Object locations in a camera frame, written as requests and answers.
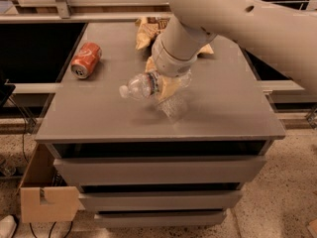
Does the grey drawer cabinet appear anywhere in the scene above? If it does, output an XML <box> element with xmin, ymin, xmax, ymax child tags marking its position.
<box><xmin>36</xmin><ymin>23</ymin><xmax>284</xmax><ymax>215</ymax></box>

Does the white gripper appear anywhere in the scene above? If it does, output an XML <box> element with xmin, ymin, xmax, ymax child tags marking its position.
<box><xmin>145</xmin><ymin>35</ymin><xmax>197</xmax><ymax>102</ymax></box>

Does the bottom grey drawer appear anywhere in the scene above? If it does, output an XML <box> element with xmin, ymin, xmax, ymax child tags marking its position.
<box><xmin>94</xmin><ymin>211</ymin><xmax>226</xmax><ymax>228</ymax></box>

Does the metal shelf frame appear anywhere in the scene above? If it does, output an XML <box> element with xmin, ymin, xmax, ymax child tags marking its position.
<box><xmin>0</xmin><ymin>0</ymin><xmax>317</xmax><ymax>28</ymax></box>

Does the orange soda can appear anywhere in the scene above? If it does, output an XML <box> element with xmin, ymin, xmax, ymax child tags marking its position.
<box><xmin>70</xmin><ymin>42</ymin><xmax>102</xmax><ymax>79</ymax></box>

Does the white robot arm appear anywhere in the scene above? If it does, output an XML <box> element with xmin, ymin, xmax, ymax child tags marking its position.
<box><xmin>152</xmin><ymin>0</ymin><xmax>317</xmax><ymax>95</ymax></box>

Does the clear plastic water bottle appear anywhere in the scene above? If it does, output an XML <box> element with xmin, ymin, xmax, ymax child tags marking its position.
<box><xmin>119</xmin><ymin>70</ymin><xmax>191</xmax><ymax>120</ymax></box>

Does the grey drawer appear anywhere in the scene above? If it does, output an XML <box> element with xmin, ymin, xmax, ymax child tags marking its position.
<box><xmin>94</xmin><ymin>211</ymin><xmax>226</xmax><ymax>228</ymax></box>
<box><xmin>79</xmin><ymin>190</ymin><xmax>242</xmax><ymax>211</ymax></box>
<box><xmin>53</xmin><ymin>156</ymin><xmax>265</xmax><ymax>185</ymax></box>

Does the brown yellow chip bag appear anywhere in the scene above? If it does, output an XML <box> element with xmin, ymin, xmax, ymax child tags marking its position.
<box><xmin>135</xmin><ymin>16</ymin><xmax>215</xmax><ymax>56</ymax></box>

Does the white object on floor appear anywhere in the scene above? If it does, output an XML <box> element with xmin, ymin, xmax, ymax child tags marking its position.
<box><xmin>0</xmin><ymin>215</ymin><xmax>17</xmax><ymax>238</ymax></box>

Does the cardboard box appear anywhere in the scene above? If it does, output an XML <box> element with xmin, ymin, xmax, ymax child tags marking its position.
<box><xmin>19</xmin><ymin>144</ymin><xmax>79</xmax><ymax>223</ymax></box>

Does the middle grey drawer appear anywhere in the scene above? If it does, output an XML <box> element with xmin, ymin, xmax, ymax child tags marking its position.
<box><xmin>79</xmin><ymin>190</ymin><xmax>242</xmax><ymax>211</ymax></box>

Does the black cable on floor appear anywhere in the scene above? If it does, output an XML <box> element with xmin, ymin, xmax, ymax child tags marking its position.
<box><xmin>8</xmin><ymin>96</ymin><xmax>33</xmax><ymax>166</ymax></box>

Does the top grey drawer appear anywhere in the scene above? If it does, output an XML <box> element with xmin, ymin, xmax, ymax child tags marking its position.
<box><xmin>53</xmin><ymin>156</ymin><xmax>265</xmax><ymax>185</ymax></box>

